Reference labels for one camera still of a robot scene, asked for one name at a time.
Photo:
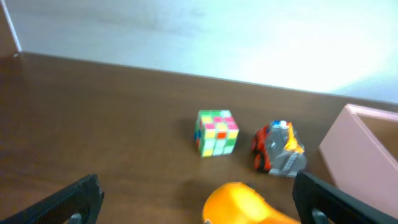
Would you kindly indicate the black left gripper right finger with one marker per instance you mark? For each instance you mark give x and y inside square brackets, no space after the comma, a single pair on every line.
[319,202]

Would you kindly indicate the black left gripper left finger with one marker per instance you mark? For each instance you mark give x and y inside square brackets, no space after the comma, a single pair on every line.
[80,202]

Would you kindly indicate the orange rubber toy figure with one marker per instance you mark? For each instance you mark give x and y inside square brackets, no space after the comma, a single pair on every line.
[237,203]

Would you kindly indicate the multicoloured puzzle cube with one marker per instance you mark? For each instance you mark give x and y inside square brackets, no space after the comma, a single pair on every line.
[216,133]

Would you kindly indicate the pink cardboard box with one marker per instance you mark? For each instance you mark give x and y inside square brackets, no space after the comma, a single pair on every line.
[360,152]

